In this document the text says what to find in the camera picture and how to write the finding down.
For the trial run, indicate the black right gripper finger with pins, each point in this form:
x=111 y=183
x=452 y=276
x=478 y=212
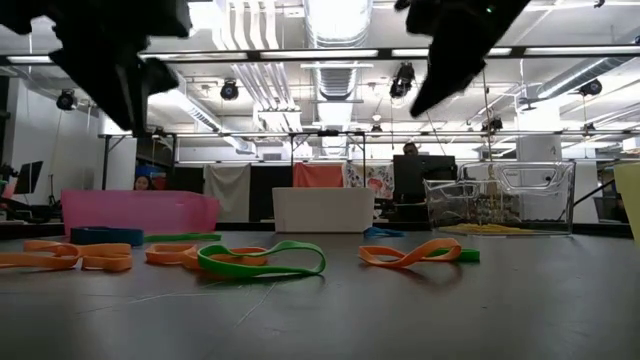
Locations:
x=450 y=70

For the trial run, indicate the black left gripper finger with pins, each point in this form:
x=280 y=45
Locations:
x=161 y=75
x=115 y=85

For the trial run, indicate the thin blue rubber band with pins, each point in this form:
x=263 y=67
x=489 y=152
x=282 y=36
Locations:
x=105 y=236

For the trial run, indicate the green rubber band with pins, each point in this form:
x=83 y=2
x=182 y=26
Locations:
x=467 y=256
x=185 y=237
x=260 y=271

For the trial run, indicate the small blue rubber band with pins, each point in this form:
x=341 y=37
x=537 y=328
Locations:
x=380 y=232

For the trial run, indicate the white plastic basket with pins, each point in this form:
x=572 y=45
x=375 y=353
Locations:
x=322 y=210

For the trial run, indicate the black ceiling spotlight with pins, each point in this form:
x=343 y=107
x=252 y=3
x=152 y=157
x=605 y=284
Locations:
x=66 y=100
x=591 y=87
x=402 y=82
x=229 y=91

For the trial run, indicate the black overhead crossbar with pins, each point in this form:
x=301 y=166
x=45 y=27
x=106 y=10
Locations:
x=385 y=52

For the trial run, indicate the black clothes rack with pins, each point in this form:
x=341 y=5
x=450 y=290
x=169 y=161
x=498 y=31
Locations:
x=106 y=160

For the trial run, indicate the blue storage bin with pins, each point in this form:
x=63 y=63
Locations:
x=157 y=175

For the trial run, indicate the black computer monitor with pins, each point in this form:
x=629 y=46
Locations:
x=27 y=177
x=415 y=175

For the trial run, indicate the pink plastic basket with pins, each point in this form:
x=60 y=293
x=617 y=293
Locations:
x=140 y=210

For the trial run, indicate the floral hanging cloth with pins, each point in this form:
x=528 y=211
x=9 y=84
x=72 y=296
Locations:
x=382 y=180

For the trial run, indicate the white hanging cloth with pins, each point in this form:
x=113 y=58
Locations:
x=227 y=192

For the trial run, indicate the orange hanging cloth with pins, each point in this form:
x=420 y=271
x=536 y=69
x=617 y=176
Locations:
x=317 y=175

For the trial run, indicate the clear plastic basket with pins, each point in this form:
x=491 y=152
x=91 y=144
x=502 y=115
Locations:
x=565 y=200

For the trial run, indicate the black table mat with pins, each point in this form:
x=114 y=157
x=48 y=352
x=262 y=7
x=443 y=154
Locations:
x=400 y=320

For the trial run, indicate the silver ribbed duct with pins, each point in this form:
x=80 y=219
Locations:
x=336 y=82
x=575 y=80

